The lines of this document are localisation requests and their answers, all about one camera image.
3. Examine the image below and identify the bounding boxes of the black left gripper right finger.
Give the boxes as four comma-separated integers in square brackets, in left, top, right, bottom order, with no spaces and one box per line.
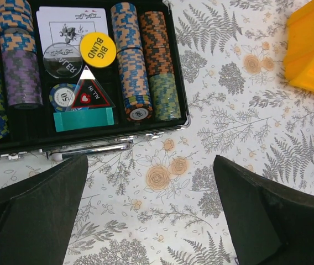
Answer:
[213,156,314,264]

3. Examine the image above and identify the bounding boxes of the blue orange chip stack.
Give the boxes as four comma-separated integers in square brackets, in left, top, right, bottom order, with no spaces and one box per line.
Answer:
[111,2,153,122]
[0,0,36,54]

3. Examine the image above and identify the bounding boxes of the teal card holder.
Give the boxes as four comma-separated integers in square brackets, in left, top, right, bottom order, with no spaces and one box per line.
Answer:
[53,108,115,132]

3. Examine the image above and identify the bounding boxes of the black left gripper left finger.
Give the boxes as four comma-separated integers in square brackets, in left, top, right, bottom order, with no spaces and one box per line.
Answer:
[0,155,88,264]

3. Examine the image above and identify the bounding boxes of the yellow plastic bin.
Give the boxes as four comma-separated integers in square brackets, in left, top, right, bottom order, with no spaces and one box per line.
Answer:
[284,1,314,92]

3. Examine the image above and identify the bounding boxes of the black orange chip stack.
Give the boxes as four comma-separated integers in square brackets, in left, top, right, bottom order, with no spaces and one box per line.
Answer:
[139,11,174,76]

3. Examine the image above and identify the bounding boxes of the black poker chip case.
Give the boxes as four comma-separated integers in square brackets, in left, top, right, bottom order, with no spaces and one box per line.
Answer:
[0,1,190,156]

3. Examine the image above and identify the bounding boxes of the blue orange left chip stack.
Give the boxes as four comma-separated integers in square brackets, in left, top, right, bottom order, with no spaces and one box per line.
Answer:
[0,0,36,54]

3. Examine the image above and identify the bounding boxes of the triangular all in marker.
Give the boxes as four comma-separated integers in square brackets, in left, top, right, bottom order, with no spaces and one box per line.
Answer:
[65,66,115,112]

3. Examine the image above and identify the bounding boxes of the purple chip stack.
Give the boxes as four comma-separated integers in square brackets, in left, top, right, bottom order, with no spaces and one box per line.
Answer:
[2,50,43,109]

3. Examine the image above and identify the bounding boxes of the yellow big blind button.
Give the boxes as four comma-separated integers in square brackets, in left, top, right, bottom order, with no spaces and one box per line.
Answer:
[80,32,117,68]

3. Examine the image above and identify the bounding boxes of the clear dealer button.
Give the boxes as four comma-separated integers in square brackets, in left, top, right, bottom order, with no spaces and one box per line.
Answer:
[43,43,83,78]

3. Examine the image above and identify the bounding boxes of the blue fifty poker chip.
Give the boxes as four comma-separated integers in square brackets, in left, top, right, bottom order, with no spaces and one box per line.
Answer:
[49,83,76,112]

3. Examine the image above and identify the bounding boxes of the white playing card deck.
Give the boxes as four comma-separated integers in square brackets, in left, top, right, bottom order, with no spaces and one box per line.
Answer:
[36,6,108,51]

